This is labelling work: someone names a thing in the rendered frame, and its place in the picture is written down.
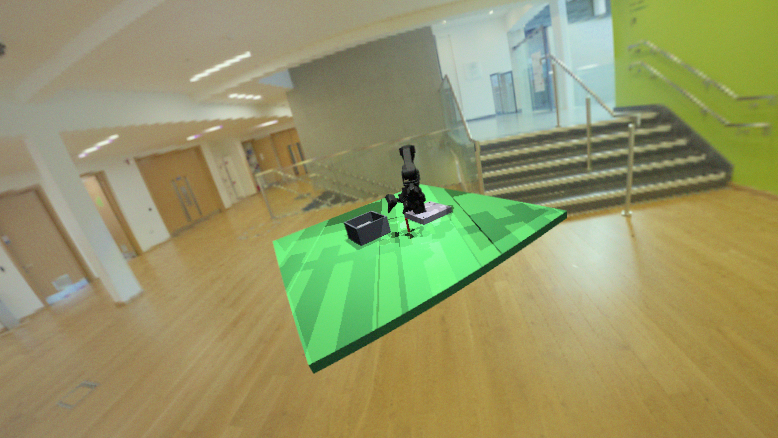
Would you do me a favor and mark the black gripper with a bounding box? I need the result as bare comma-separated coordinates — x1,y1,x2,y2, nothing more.
385,187,420,214

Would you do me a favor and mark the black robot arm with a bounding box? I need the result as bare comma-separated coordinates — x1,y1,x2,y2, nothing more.
399,145,427,214

